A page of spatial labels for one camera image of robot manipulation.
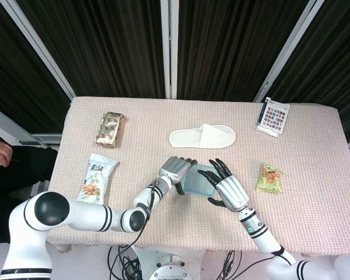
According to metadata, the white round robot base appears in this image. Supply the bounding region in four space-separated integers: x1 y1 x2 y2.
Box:
148 253 193 280

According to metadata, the white metal frame post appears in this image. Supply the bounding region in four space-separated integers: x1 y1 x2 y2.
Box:
160 0 179 99
0 0 76 99
253 0 324 103

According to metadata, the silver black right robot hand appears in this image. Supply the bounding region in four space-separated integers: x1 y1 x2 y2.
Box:
197 158 250 213

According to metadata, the gold foil snack package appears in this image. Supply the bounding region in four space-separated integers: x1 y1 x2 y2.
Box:
93 111 125 149

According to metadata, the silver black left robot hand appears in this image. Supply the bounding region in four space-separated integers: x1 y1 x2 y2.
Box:
159 156 199 195

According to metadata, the grey floor rail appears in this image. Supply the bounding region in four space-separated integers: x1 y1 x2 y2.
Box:
19 132 62 146

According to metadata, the black floor cable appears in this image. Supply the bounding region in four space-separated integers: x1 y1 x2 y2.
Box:
220 250 243 280
106 244 144 280

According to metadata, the white disposable slipper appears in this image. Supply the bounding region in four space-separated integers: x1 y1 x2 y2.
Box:
169 123 237 150

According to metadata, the green snack bag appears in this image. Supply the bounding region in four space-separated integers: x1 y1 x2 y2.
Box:
255 163 286 194

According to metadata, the bystander black clothing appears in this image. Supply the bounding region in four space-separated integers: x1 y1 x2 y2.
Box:
0 145 59 243

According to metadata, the white nut snack bag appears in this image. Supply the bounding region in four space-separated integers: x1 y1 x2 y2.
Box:
76 153 120 205

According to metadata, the black pleated curtain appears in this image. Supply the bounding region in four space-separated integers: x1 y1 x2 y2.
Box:
16 0 167 99
176 0 309 102
0 0 72 135
269 0 350 144

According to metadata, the clear blue-rimmed plastic container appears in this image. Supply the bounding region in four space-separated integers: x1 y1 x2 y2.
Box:
183 163 217 197

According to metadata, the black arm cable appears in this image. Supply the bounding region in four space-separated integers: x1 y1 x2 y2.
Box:
118 180 160 249

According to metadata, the box with colourful squares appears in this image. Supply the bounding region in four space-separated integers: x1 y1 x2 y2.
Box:
255 97 291 138

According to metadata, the pink woven tablecloth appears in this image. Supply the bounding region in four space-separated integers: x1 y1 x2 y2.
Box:
45 96 350 257

